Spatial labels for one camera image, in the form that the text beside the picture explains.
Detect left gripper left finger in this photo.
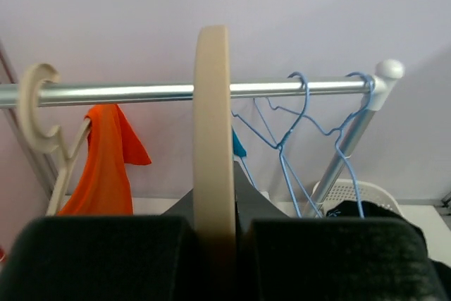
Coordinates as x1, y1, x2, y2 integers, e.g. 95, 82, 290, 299
1, 195, 197, 300

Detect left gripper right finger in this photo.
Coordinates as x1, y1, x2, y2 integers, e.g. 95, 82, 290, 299
233, 164, 450, 300

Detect orange t shirt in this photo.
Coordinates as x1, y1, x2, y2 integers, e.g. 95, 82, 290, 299
58, 104, 152, 216

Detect light blue wire hanger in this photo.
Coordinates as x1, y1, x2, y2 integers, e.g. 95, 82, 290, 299
302, 71, 375, 219
231, 72, 323, 218

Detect blue t shirt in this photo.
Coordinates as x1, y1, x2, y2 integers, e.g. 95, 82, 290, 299
232, 129, 247, 158

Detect beige hanger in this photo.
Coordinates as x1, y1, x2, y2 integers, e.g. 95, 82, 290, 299
193, 25, 235, 252
16, 63, 91, 216

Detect white laundry basket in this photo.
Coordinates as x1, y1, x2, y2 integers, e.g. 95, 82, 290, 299
304, 178, 404, 218

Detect clothes rack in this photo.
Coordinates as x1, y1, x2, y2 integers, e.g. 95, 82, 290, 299
0, 59, 405, 219

